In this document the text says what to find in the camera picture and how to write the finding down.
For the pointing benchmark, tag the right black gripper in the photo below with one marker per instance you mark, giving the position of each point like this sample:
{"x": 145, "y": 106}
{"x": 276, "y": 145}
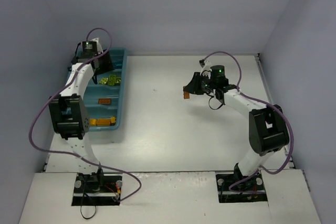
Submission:
{"x": 197, "y": 83}

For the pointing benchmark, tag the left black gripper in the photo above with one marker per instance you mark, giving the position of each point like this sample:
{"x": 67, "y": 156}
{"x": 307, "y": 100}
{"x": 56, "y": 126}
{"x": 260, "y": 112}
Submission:
{"x": 105, "y": 62}

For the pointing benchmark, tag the thin brown lego plate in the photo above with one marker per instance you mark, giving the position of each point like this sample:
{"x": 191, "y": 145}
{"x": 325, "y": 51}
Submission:
{"x": 186, "y": 95}

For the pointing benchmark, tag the long green lego brick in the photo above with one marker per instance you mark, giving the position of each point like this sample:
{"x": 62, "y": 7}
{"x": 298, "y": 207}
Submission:
{"x": 111, "y": 80}

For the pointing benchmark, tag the orange brown lego brick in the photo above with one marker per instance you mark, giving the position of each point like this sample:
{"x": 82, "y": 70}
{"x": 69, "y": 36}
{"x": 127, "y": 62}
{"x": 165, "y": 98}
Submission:
{"x": 104, "y": 101}

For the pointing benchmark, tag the yellow smiley face lego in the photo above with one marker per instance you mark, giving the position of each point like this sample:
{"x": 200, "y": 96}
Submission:
{"x": 113, "y": 120}

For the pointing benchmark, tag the long yellow lego brick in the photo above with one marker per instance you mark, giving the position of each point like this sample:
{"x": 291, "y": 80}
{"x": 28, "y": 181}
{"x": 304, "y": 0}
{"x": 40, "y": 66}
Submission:
{"x": 103, "y": 122}

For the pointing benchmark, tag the yellow striped lego piece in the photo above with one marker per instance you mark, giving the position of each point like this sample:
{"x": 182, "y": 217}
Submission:
{"x": 93, "y": 122}

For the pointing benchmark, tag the green blue green lego stack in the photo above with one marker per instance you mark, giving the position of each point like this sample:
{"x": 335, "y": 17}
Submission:
{"x": 104, "y": 81}

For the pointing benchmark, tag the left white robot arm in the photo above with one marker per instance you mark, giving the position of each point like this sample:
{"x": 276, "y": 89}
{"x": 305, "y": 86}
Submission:
{"x": 69, "y": 114}

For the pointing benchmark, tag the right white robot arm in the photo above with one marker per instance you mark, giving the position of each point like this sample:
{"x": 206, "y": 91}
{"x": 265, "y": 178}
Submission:
{"x": 268, "y": 129}

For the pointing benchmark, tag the teal plastic compartment tray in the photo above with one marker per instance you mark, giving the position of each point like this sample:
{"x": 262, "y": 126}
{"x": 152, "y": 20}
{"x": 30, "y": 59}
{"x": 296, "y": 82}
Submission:
{"x": 95, "y": 91}

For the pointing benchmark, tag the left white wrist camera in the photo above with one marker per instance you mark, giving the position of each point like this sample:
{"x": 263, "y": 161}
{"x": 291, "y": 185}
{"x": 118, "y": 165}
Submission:
{"x": 99, "y": 45}

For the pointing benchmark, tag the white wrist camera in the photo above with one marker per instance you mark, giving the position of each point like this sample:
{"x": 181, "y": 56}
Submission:
{"x": 99, "y": 45}
{"x": 206, "y": 68}

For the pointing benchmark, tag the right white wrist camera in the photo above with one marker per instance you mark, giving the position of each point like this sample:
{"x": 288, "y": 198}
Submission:
{"x": 206, "y": 68}

